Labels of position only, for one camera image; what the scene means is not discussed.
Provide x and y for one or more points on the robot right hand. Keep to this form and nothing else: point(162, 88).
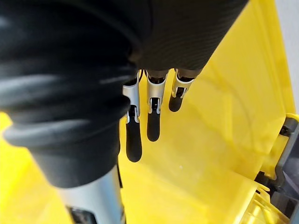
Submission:
point(93, 58)

